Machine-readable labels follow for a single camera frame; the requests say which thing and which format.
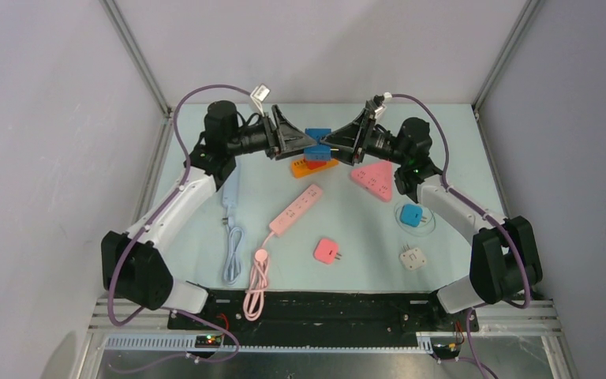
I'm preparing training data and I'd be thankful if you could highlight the pink coiled cable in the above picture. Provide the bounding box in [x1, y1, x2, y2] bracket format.
[242, 232, 278, 322]

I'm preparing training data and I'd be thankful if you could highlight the white adapter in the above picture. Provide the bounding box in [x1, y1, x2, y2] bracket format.
[398, 245, 427, 271]

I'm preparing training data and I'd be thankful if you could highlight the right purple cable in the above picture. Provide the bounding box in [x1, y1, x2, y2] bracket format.
[386, 92, 533, 379]

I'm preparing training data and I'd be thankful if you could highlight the orange power strip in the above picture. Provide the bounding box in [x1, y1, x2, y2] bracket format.
[290, 159, 339, 178]

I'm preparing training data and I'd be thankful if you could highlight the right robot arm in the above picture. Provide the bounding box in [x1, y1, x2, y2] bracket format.
[320, 92, 543, 330]

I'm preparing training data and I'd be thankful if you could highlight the pink adapter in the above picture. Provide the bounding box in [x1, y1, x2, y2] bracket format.
[313, 238, 342, 265]

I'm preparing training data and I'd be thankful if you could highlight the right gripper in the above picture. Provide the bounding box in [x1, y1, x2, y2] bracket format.
[319, 108, 407, 167]

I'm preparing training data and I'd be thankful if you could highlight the pink triangular power strip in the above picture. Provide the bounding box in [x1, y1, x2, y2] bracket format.
[350, 160, 394, 202]

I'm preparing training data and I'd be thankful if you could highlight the red cube socket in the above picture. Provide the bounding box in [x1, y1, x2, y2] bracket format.
[305, 160, 327, 170]

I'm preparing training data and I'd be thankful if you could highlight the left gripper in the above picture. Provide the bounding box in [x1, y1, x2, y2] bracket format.
[227, 106, 316, 162]

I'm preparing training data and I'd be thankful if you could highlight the purple cable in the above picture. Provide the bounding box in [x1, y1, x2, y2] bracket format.
[386, 92, 533, 379]
[107, 84, 242, 376]

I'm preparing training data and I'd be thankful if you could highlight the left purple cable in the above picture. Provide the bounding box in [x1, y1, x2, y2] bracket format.
[107, 84, 242, 376]

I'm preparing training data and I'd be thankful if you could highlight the light blue adapter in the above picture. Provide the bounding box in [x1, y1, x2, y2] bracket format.
[398, 204, 432, 228]

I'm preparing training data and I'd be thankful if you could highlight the aluminium frame rail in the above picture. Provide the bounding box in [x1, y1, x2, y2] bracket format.
[88, 297, 563, 354]

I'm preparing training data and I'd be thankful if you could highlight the dark blue cube socket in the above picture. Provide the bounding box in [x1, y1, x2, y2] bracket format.
[304, 128, 331, 162]

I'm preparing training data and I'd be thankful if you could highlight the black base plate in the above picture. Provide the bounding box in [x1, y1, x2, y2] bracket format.
[114, 284, 481, 347]

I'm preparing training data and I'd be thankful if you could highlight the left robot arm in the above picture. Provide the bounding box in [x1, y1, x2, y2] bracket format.
[100, 85, 316, 328]

